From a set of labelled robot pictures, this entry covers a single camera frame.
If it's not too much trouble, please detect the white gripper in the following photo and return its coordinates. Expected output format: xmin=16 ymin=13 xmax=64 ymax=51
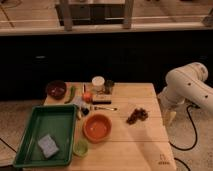
xmin=157 ymin=87 xmax=184 ymax=126

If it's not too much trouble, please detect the dark grape bunch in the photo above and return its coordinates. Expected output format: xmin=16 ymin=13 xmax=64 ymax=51
xmin=126 ymin=108 xmax=148 ymax=125

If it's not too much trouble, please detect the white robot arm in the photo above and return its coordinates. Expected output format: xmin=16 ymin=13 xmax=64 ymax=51
xmin=157 ymin=62 xmax=213 ymax=126

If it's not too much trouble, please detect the orange red bowl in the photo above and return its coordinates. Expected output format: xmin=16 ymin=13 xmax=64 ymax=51
xmin=82 ymin=114 xmax=112 ymax=143

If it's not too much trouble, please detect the dark maroon bowl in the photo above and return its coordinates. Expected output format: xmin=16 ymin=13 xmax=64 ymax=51
xmin=45 ymin=80 xmax=67 ymax=100

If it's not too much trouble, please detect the dark glass jar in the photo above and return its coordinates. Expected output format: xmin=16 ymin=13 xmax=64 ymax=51
xmin=104 ymin=80 xmax=115 ymax=94

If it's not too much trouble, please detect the metal spoon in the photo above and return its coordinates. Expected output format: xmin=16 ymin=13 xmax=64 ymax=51
xmin=90 ymin=106 xmax=118 ymax=111

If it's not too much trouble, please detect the black brown brush block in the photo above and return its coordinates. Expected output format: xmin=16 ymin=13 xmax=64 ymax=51
xmin=92 ymin=95 xmax=111 ymax=104

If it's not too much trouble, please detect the white lidded jar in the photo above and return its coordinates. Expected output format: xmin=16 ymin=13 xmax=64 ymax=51
xmin=92 ymin=76 xmax=105 ymax=93

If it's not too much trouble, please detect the orange tomato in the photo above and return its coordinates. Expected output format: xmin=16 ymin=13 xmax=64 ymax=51
xmin=82 ymin=92 xmax=92 ymax=103

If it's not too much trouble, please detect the small dark toy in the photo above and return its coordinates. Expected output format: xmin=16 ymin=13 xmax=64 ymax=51
xmin=81 ymin=107 xmax=89 ymax=116

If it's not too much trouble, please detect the small green cup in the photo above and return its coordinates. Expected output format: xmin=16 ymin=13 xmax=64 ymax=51
xmin=73 ymin=139 xmax=88 ymax=157

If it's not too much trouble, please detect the green plastic tray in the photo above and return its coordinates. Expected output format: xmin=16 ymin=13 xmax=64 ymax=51
xmin=13 ymin=105 xmax=77 ymax=168

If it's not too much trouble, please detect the blue grey sponge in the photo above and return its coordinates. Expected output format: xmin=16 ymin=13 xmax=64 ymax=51
xmin=38 ymin=134 xmax=59 ymax=158

